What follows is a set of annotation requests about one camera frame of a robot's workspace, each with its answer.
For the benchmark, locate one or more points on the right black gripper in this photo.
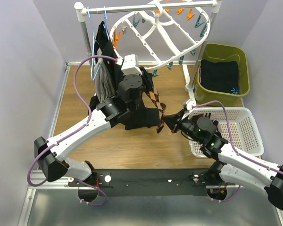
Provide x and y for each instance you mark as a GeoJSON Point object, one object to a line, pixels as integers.
{"type": "Point", "coordinates": [173, 121]}

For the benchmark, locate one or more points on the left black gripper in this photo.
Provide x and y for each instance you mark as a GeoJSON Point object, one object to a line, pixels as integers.
{"type": "Point", "coordinates": [147, 79]}

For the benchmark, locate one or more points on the brown striped sock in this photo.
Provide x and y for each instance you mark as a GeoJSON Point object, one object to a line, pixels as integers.
{"type": "Point", "coordinates": [208, 115]}

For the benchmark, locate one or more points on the white round clip hanger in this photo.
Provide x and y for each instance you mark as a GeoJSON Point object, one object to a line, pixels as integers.
{"type": "Point", "coordinates": [160, 35]}

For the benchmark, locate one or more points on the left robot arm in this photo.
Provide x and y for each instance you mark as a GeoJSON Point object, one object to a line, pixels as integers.
{"type": "Point", "coordinates": [125, 107]}

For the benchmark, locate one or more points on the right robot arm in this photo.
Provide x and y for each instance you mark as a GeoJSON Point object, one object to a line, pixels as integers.
{"type": "Point", "coordinates": [232, 165]}

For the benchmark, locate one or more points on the black hanging garment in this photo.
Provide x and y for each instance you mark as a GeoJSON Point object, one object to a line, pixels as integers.
{"type": "Point", "coordinates": [108, 54]}

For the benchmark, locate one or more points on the white perforated basket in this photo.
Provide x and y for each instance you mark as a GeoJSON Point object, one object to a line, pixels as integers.
{"type": "Point", "coordinates": [240, 122]}

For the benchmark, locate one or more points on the black cloth in bin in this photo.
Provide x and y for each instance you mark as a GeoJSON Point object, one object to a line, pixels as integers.
{"type": "Point", "coordinates": [220, 76]}

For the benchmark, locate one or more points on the white clothes rack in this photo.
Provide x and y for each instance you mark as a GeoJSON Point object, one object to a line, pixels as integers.
{"type": "Point", "coordinates": [82, 12]}

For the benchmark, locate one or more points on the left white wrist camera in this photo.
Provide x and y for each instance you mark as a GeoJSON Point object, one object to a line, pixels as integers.
{"type": "Point", "coordinates": [129, 65]}

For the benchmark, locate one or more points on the blue wire hanger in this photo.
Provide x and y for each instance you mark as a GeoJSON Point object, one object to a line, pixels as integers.
{"type": "Point", "coordinates": [93, 47]}

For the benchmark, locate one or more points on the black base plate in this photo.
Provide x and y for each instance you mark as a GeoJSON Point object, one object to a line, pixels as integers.
{"type": "Point", "coordinates": [157, 182]}

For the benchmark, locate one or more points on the aluminium frame rail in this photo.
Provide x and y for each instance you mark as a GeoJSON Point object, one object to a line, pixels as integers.
{"type": "Point", "coordinates": [32, 191]}

